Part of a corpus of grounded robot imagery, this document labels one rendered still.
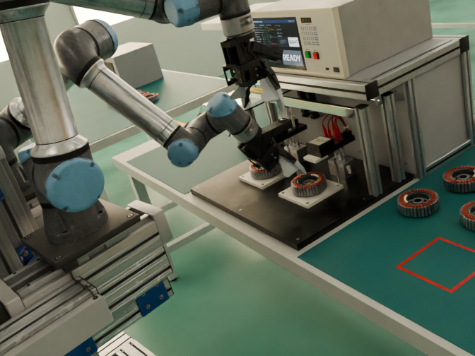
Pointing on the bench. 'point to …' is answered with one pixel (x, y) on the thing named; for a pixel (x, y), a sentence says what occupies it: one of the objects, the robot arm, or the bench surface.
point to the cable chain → (307, 109)
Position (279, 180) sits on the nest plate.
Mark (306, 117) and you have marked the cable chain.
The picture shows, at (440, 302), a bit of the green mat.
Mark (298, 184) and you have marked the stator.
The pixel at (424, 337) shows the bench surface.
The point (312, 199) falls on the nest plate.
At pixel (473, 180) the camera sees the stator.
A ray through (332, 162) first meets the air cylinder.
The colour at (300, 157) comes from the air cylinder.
